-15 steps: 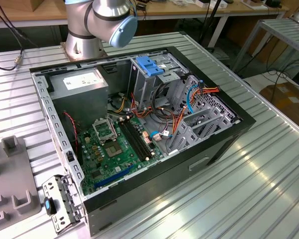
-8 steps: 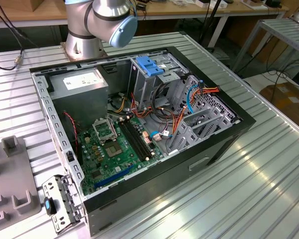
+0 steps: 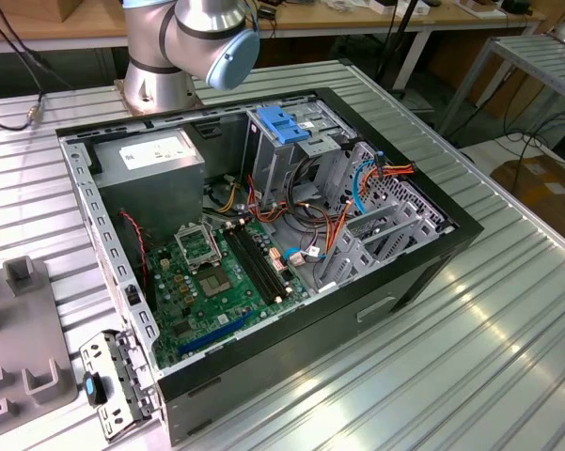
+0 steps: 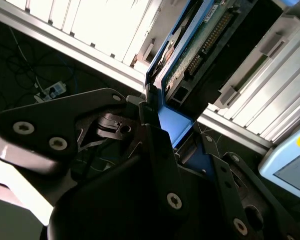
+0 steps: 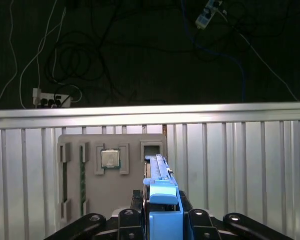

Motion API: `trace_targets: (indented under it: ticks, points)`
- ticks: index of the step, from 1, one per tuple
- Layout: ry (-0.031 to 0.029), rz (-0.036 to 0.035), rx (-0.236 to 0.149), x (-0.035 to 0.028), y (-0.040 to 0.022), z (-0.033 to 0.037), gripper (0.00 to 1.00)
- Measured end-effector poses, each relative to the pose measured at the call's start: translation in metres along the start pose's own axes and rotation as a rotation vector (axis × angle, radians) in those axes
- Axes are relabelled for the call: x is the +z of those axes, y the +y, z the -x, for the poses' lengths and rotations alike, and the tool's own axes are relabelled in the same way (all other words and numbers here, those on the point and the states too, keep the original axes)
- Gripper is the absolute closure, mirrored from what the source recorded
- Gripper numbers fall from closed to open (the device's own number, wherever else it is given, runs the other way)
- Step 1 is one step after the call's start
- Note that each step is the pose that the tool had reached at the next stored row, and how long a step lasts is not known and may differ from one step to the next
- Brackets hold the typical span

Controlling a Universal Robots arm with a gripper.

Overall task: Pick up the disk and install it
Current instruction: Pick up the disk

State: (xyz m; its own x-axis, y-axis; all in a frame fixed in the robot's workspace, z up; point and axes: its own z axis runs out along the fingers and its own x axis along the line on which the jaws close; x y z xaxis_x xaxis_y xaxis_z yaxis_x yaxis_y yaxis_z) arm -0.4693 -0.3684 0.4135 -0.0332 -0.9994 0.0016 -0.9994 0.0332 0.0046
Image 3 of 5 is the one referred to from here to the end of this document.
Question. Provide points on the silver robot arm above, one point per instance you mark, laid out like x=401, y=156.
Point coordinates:
x=202, y=23

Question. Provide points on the grey metal disk bay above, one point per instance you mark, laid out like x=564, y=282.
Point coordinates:
x=357, y=260

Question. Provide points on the black RAM slot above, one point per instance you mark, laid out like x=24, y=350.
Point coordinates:
x=262, y=263
x=246, y=263

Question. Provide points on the grey optical drive cage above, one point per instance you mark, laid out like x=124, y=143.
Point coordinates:
x=272, y=169

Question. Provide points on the CPU socket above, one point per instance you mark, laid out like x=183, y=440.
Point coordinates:
x=214, y=282

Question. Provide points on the blue plastic drive latch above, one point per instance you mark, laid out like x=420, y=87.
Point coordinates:
x=277, y=122

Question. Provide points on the black open PC case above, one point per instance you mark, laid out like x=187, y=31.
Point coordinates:
x=287, y=347

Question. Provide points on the blue expansion slot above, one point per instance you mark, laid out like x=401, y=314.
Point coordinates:
x=216, y=334

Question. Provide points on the green motherboard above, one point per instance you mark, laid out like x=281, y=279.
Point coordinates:
x=193, y=319

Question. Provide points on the grey power supply unit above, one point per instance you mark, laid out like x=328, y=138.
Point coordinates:
x=150, y=197

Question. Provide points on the wooden desk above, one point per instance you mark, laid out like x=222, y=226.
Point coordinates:
x=310, y=16

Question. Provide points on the white box on desk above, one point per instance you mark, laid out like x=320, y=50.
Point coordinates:
x=385, y=7

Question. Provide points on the black latch with blue tab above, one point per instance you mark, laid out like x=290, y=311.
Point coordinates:
x=91, y=387

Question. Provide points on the brown cardboard box on floor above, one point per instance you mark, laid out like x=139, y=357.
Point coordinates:
x=545, y=188

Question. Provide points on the grey parts rack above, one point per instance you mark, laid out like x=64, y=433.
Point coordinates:
x=23, y=329

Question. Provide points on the small metal slat table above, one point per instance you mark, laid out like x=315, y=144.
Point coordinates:
x=536, y=61

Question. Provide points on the metal expansion bracket plate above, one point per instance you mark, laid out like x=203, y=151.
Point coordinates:
x=96, y=352

